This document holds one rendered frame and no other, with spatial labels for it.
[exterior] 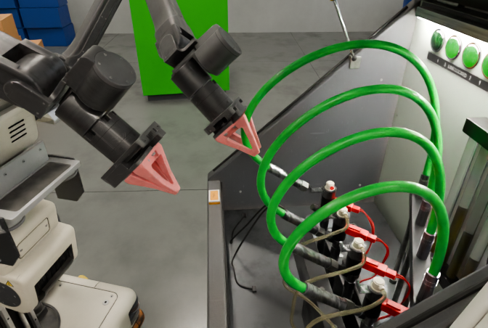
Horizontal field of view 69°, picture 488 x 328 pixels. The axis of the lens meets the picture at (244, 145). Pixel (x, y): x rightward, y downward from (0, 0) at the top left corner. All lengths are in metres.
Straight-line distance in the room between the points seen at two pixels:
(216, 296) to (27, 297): 0.60
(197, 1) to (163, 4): 3.03
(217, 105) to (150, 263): 1.63
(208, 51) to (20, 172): 0.64
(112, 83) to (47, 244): 0.82
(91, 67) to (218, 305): 0.51
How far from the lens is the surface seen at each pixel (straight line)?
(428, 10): 0.93
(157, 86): 4.04
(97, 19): 1.05
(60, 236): 1.25
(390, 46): 0.65
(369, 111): 1.07
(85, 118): 0.53
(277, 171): 0.70
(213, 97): 0.63
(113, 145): 0.53
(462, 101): 0.87
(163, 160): 0.56
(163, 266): 2.14
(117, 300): 1.70
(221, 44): 0.61
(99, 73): 0.48
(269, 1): 7.08
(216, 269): 0.83
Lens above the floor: 1.58
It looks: 30 degrees down
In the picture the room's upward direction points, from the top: straight up
